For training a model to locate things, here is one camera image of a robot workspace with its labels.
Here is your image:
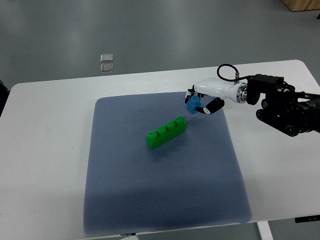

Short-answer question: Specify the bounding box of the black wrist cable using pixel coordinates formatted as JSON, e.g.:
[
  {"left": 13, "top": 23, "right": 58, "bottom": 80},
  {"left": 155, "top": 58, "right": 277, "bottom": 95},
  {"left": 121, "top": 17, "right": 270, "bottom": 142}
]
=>
[{"left": 216, "top": 63, "right": 248, "bottom": 84}]

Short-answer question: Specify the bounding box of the upper metal floor plate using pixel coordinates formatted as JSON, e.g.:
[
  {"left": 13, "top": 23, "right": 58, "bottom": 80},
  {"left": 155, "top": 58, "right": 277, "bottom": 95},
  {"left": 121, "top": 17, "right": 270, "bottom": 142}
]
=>
[{"left": 100, "top": 53, "right": 114, "bottom": 63}]

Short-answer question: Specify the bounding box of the white table leg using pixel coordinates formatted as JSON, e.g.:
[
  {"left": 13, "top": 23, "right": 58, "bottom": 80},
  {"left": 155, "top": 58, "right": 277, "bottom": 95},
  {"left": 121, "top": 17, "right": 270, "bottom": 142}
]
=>
[{"left": 256, "top": 221, "right": 274, "bottom": 240}]

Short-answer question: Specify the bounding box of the long green block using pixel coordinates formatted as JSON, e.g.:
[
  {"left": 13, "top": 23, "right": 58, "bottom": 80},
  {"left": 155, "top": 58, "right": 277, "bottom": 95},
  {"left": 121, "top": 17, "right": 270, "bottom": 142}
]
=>
[{"left": 145, "top": 116, "right": 187, "bottom": 150}]

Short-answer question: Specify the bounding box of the black table control panel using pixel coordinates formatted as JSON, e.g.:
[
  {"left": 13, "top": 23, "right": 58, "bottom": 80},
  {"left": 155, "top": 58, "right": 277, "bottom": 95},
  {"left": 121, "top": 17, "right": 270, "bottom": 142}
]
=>
[{"left": 294, "top": 215, "right": 320, "bottom": 223}]

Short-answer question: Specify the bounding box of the black object at left edge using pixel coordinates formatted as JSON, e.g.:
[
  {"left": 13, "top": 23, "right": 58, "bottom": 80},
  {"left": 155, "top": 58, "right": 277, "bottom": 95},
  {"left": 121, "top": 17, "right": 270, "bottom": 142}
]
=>
[{"left": 0, "top": 80, "right": 10, "bottom": 116}]

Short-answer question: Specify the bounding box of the wooden box corner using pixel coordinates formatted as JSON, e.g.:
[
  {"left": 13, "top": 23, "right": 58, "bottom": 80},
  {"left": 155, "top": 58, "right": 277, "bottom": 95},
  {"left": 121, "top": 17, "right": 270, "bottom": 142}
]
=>
[{"left": 283, "top": 0, "right": 320, "bottom": 12}]

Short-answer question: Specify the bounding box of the small blue block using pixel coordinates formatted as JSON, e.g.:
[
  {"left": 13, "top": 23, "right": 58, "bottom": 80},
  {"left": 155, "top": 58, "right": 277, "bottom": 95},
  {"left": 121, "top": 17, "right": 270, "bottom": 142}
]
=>
[{"left": 186, "top": 95, "right": 202, "bottom": 115}]

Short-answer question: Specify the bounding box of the lower metal floor plate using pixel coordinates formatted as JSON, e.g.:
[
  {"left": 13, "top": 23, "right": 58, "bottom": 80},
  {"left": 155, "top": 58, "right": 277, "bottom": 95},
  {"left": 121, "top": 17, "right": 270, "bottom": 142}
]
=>
[{"left": 100, "top": 63, "right": 114, "bottom": 73}]

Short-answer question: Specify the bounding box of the metal floor plate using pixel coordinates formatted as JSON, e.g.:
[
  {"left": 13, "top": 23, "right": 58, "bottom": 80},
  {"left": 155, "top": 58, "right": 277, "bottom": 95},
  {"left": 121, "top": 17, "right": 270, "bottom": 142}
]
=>
[
  {"left": 100, "top": 63, "right": 114, "bottom": 73},
  {"left": 100, "top": 53, "right": 114, "bottom": 63}
]

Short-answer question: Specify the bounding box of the blue-grey mesh mat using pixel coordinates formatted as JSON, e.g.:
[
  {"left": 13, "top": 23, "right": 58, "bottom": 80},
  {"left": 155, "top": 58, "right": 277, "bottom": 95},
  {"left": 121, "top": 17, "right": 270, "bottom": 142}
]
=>
[{"left": 83, "top": 92, "right": 252, "bottom": 235}]

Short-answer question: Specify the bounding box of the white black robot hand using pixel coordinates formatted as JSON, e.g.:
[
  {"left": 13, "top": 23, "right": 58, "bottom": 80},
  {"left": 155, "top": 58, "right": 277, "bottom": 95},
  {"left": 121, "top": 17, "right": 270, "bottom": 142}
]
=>
[{"left": 185, "top": 77, "right": 247, "bottom": 115}]

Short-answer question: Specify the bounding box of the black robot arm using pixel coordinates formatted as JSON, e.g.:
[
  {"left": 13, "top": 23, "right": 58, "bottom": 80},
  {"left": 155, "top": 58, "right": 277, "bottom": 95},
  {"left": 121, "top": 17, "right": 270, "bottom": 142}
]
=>
[{"left": 244, "top": 74, "right": 320, "bottom": 137}]

